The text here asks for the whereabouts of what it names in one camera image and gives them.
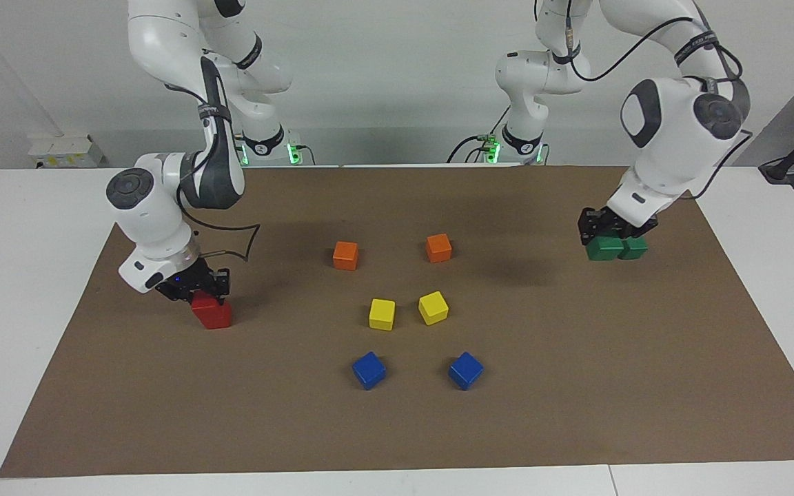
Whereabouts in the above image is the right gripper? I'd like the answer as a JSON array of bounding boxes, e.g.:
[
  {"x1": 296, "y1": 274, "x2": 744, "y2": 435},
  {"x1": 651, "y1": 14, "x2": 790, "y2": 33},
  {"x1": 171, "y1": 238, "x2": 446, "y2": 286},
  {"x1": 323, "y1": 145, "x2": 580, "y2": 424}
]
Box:
[{"x1": 155, "y1": 264, "x2": 231, "y2": 304}]

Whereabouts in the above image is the black cable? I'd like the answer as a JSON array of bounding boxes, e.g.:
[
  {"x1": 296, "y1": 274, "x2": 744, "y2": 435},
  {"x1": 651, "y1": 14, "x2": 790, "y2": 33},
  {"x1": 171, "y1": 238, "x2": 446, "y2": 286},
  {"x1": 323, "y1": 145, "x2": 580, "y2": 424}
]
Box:
[
  {"x1": 178, "y1": 204, "x2": 261, "y2": 264},
  {"x1": 565, "y1": 0, "x2": 744, "y2": 84},
  {"x1": 446, "y1": 103, "x2": 512, "y2": 165},
  {"x1": 681, "y1": 128, "x2": 754, "y2": 201}
]

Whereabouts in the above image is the white wall socket box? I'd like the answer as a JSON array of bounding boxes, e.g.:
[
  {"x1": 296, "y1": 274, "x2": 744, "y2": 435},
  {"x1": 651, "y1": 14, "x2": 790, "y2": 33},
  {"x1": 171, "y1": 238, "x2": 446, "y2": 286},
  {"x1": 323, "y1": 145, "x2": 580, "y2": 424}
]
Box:
[{"x1": 28, "y1": 135, "x2": 105, "y2": 169}]

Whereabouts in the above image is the yellow block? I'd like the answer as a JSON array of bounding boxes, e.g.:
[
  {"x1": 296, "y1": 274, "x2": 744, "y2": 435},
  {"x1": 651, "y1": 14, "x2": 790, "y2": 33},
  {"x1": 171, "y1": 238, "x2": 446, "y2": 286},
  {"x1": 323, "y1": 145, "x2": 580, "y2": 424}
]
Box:
[
  {"x1": 418, "y1": 291, "x2": 449, "y2": 326},
  {"x1": 368, "y1": 298, "x2": 396, "y2": 331}
]

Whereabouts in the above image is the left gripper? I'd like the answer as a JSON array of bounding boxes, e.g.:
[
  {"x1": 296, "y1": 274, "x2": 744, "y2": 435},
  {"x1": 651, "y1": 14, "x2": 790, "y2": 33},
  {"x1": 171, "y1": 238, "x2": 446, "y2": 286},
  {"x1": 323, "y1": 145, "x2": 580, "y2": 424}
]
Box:
[{"x1": 578, "y1": 207, "x2": 659, "y2": 247}]

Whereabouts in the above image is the blue block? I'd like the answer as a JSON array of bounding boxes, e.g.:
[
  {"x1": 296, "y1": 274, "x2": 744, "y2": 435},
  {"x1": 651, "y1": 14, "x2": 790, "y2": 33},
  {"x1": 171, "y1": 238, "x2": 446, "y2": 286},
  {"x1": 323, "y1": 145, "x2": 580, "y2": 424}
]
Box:
[
  {"x1": 448, "y1": 351, "x2": 485, "y2": 391},
  {"x1": 352, "y1": 351, "x2": 387, "y2": 391}
]

